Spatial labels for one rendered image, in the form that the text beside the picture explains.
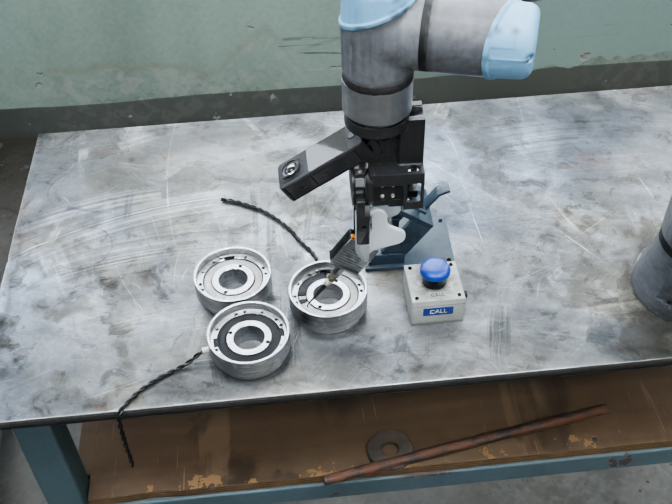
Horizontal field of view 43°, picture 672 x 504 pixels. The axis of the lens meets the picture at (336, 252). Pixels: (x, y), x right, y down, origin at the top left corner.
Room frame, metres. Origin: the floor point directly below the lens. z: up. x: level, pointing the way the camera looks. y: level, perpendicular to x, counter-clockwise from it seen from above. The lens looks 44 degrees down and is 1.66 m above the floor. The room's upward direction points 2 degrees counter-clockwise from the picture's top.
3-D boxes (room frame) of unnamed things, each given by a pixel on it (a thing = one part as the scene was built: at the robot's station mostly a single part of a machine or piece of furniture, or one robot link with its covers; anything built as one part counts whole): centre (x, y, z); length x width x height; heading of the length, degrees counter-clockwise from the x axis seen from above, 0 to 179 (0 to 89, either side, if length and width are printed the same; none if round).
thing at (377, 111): (0.77, -0.05, 1.15); 0.08 x 0.08 x 0.05
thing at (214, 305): (0.82, 0.14, 0.82); 0.10 x 0.10 x 0.04
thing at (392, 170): (0.77, -0.06, 1.07); 0.09 x 0.08 x 0.12; 92
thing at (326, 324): (0.79, 0.01, 0.82); 0.10 x 0.10 x 0.04
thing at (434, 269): (0.79, -0.13, 0.85); 0.04 x 0.04 x 0.05
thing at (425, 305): (0.79, -0.13, 0.82); 0.08 x 0.07 x 0.05; 95
